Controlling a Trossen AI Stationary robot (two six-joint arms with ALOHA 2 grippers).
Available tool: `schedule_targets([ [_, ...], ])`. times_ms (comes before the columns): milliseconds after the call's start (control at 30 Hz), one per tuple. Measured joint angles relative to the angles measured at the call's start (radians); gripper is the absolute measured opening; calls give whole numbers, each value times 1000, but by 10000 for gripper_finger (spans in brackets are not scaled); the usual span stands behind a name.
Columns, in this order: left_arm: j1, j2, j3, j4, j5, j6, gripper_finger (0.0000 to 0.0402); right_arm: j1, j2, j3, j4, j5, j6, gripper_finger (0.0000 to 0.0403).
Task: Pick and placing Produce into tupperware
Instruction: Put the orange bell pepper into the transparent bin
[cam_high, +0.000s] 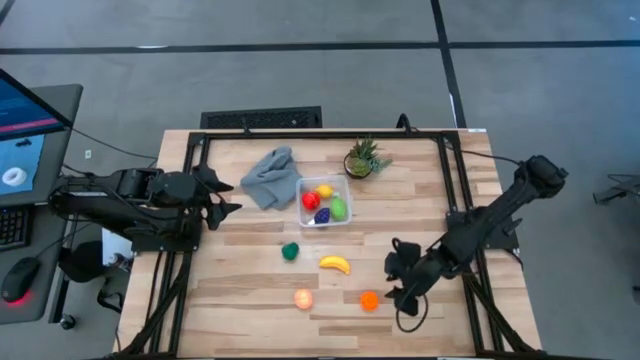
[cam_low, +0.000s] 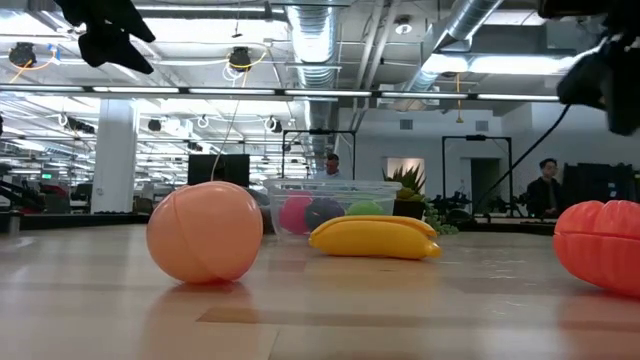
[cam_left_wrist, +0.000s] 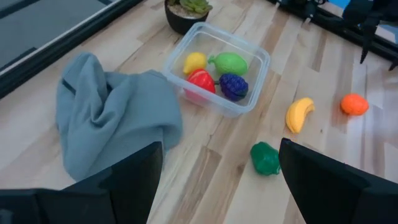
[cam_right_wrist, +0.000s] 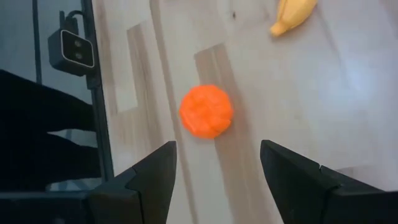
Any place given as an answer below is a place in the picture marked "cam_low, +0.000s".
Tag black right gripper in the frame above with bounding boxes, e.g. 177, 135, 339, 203
557, 19, 640, 136

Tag orange toy tangerine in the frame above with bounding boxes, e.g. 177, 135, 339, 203
552, 199, 640, 299

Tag peach toy fruit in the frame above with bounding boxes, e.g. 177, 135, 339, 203
146, 180, 265, 285

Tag red toy bell pepper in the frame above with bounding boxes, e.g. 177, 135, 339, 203
278, 194, 314, 235

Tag purple toy grapes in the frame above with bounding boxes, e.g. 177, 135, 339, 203
304, 197, 346, 232

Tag light green toy pear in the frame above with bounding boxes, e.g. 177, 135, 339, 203
345, 199, 386, 217

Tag yellow toy banana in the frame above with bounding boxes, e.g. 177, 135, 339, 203
308, 214, 443, 261

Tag clear plastic tupperware container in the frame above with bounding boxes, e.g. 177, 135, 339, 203
263, 178, 403, 244

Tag black cabinet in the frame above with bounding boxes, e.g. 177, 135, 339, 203
560, 162, 639, 217

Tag white square pillar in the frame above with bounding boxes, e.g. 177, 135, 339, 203
90, 98, 140, 215

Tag person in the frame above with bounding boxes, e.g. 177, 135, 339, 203
525, 157, 566, 218
313, 153, 346, 181

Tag black screen back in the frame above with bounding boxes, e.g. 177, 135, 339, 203
187, 153, 251, 187

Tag long ceiling light strip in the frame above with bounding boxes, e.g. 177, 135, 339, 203
0, 83, 561, 104

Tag potted succulent plant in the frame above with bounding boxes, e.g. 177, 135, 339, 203
382, 164, 459, 236

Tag black reel with yellow cable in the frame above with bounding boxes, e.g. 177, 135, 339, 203
8, 42, 56, 84
227, 45, 269, 74

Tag black gantry frame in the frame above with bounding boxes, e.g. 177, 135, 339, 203
281, 128, 358, 181
441, 134, 514, 216

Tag silver spiral air duct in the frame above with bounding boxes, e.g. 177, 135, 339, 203
284, 0, 346, 166
399, 0, 504, 109

